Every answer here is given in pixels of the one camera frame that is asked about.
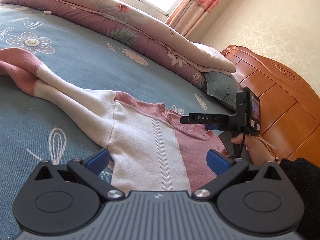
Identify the pink and white knit sweater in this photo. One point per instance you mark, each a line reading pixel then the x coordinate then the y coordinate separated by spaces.
pixel 140 135

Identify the wooden headboard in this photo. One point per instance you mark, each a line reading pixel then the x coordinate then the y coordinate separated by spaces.
pixel 280 100

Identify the person's right hand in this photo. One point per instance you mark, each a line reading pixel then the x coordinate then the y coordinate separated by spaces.
pixel 257 152

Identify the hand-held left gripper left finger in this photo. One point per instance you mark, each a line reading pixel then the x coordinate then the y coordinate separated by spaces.
pixel 98 161

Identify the pink floral curtain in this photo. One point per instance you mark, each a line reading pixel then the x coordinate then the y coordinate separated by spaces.
pixel 205 2

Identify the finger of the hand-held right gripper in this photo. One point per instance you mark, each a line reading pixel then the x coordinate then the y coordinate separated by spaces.
pixel 185 119

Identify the folded pink floral quilt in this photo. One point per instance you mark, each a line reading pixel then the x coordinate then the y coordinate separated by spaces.
pixel 112 22

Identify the person's right forearm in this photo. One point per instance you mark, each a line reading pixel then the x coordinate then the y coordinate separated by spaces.
pixel 305 180

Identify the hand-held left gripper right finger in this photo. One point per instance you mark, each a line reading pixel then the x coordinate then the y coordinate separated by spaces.
pixel 217 163

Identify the grey-blue printed pillow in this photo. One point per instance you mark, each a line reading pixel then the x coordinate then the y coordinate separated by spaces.
pixel 220 87

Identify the bed with blue floral sheet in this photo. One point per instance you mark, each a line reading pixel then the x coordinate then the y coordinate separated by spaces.
pixel 75 55

